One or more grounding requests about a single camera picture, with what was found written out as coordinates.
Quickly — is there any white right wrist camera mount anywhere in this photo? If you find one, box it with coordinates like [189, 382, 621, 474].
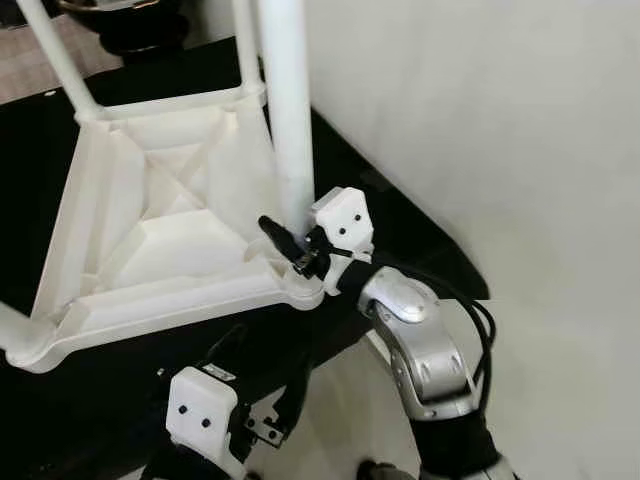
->
[308, 186, 377, 297]

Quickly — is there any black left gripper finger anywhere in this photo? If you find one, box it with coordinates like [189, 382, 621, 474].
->
[205, 324, 250, 368]
[275, 353, 313, 418]

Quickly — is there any white plastic children table top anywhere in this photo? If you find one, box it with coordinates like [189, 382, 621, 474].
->
[0, 85, 326, 374]

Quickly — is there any black round basin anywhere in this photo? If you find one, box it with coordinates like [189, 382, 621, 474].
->
[60, 0, 193, 57]

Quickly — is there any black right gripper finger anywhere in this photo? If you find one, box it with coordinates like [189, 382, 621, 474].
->
[258, 214, 313, 267]

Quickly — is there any black tablecloth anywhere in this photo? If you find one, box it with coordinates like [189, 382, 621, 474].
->
[0, 40, 491, 480]

